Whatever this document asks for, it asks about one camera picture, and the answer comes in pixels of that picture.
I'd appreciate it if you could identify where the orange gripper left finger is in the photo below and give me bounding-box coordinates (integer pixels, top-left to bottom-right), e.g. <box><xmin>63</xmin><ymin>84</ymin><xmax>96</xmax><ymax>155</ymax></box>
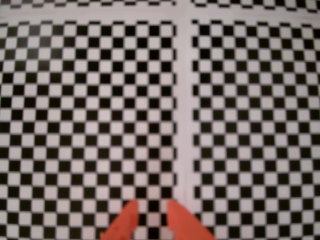
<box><xmin>99</xmin><ymin>199</ymin><xmax>140</xmax><ymax>240</ymax></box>

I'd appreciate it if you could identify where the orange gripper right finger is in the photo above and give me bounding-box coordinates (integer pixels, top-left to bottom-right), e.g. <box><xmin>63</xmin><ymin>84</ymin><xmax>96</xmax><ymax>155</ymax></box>
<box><xmin>166</xmin><ymin>200</ymin><xmax>217</xmax><ymax>240</ymax></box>

